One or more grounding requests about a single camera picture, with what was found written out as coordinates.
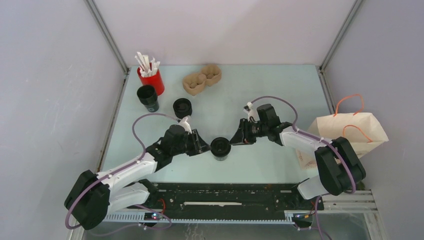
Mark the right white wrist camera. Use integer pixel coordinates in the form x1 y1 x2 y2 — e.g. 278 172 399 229
243 102 259 122

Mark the black paper coffee cup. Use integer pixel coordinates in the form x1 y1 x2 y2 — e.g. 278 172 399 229
211 150 229 161

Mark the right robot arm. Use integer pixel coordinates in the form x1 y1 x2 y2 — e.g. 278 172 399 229
229 104 366 209

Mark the stack of black cups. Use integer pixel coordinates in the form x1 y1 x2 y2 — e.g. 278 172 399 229
136 85 160 113

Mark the brown pulp cup carrier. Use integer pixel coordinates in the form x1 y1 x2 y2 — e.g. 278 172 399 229
182 64 222 96

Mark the black plastic cup lid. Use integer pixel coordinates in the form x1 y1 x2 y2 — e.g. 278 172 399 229
210 137 231 153

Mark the beige paper bag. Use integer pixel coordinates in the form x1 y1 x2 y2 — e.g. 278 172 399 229
307 94 389 158

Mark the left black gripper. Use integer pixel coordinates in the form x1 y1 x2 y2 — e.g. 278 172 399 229
171 129 212 157

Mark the stack of black lids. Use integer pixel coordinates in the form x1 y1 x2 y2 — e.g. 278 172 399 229
172 98 193 119

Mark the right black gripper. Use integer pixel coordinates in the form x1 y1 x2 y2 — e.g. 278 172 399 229
229 118 268 146

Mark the red cylindrical holder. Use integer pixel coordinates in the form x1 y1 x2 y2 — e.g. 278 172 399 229
137 67 165 96

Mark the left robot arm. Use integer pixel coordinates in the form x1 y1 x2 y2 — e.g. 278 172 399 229
64 124 211 230

